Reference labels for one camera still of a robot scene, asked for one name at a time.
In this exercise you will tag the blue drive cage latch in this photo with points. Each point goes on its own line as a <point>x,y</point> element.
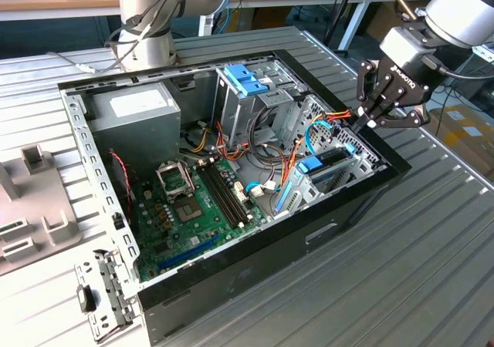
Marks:
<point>241,79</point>

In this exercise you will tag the metal drive cage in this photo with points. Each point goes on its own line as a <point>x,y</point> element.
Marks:
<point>239,115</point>

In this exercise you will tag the black PC case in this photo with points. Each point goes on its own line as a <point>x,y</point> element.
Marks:
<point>270,262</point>

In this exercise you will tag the labelled cardboard box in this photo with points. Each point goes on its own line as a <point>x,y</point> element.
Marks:
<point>463,142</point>

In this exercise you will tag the white board connector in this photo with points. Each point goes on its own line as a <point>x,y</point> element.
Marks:
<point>240,193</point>

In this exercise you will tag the CPU socket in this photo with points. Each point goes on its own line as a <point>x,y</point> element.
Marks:
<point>187,210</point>

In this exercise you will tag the black tripod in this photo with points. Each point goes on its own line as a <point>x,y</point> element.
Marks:
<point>336,17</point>

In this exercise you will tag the black case fan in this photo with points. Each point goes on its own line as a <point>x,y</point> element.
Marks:
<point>117,185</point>

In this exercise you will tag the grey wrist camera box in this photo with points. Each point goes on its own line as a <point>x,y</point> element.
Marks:
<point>401,46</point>

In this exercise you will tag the metal disk bay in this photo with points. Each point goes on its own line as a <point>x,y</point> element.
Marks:
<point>366,166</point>

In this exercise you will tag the socket locking lever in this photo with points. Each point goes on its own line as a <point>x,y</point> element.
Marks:
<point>188,179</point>

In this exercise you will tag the green RAM stick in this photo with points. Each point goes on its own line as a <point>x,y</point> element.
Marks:
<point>7,229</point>

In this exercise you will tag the metal slat shelf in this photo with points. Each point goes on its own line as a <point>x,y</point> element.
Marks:
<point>484,52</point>

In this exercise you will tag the green motherboard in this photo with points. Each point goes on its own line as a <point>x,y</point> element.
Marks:
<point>173,239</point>

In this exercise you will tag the large cardboard box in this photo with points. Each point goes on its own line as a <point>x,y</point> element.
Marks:
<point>380,23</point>

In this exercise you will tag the black case latch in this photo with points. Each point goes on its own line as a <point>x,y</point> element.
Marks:
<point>117,220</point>

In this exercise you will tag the grey power supply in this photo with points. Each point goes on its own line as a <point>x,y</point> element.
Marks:
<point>135,139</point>

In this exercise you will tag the grey parts rack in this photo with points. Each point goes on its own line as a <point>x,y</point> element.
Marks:
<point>34,208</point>

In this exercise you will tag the hard disk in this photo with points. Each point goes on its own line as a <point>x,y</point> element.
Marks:
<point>310,164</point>

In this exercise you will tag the blue expansion slot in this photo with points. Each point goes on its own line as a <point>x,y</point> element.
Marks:
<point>189,252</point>

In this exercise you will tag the black RAM slot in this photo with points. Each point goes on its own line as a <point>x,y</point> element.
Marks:
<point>217,194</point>
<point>228,194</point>
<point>233,194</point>
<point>222,194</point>

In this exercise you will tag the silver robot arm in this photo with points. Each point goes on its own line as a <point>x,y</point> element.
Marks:
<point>463,11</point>

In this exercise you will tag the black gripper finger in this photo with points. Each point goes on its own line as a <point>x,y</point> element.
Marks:
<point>364,81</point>
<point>405,118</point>

